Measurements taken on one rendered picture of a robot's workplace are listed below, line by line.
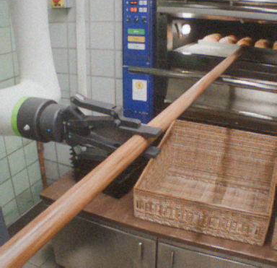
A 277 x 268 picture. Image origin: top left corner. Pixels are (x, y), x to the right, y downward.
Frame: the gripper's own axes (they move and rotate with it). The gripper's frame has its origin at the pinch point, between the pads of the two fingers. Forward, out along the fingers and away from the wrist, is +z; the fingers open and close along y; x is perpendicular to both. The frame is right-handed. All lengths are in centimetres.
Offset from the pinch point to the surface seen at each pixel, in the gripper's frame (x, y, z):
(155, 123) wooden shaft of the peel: -4.7, -1.4, 0.8
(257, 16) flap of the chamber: -86, -20, 11
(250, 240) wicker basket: -53, 60, 23
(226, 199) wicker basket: -79, 61, 7
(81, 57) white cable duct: -99, 7, -82
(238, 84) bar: -64, 3, 8
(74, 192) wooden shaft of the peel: 20.8, -1.4, 0.7
